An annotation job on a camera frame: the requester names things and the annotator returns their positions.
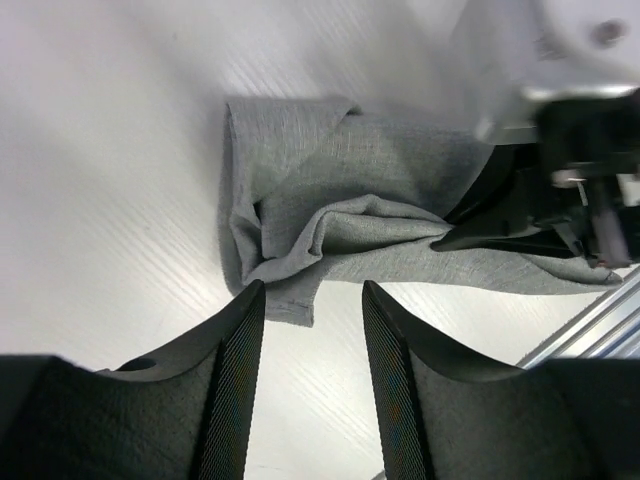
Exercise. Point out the aluminium front rail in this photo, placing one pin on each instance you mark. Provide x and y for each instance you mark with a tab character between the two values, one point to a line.
607	328

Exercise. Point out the grey cloth napkin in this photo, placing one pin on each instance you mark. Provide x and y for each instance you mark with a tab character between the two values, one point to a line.
320	190

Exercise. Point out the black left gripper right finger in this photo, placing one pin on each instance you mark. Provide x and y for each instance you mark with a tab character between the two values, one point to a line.
446	411

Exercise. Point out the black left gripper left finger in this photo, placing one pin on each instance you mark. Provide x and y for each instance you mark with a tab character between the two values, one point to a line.
182	411

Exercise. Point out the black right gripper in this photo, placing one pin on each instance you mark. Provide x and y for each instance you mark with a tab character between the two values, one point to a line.
587	143

